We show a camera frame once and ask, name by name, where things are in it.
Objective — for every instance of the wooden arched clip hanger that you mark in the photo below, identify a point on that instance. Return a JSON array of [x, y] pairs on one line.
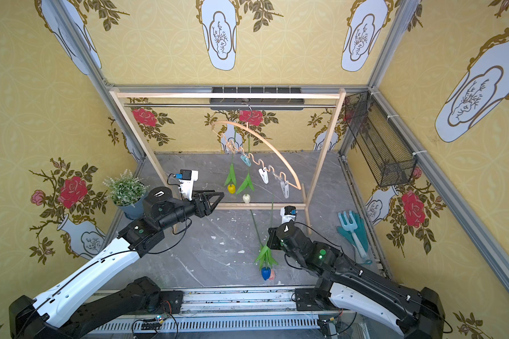
[[267, 161]]

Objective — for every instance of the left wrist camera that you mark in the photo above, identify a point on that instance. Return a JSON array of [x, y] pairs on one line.
[[187, 179]]

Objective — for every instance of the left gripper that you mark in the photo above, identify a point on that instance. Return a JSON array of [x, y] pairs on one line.
[[201, 203]]

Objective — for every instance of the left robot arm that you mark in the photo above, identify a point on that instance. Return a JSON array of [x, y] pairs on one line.
[[64, 312]]

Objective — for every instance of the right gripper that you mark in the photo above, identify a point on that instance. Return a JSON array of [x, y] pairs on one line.
[[278, 236]]

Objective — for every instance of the teal garden fork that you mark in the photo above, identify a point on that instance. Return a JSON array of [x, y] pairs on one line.
[[352, 233]]

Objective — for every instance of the blue artificial tulip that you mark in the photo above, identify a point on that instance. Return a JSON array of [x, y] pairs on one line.
[[265, 258]]

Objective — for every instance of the yellow artificial tulip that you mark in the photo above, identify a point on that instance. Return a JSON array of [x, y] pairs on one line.
[[230, 144]]

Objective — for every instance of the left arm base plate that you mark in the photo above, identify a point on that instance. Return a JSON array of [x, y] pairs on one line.
[[170, 301]]

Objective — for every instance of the potted green plant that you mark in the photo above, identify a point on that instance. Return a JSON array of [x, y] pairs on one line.
[[127, 192]]

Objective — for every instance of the pink artificial tulip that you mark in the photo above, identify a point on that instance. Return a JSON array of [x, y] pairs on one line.
[[272, 272]]

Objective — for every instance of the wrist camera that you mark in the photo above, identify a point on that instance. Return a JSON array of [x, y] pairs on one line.
[[187, 179], [288, 213]]

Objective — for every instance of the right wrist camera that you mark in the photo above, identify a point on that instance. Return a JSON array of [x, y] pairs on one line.
[[288, 213]]

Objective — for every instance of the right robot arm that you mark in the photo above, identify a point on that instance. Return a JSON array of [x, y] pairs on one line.
[[344, 284]]

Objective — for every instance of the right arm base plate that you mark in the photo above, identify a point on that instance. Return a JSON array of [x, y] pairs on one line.
[[310, 300]]

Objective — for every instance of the black wire mesh basket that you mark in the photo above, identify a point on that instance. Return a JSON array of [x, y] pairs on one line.
[[389, 158]]

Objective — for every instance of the white artificial tulip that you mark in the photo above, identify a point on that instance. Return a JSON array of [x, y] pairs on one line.
[[247, 182]]

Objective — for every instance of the aluminium rail base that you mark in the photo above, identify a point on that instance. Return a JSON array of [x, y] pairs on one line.
[[234, 301]]

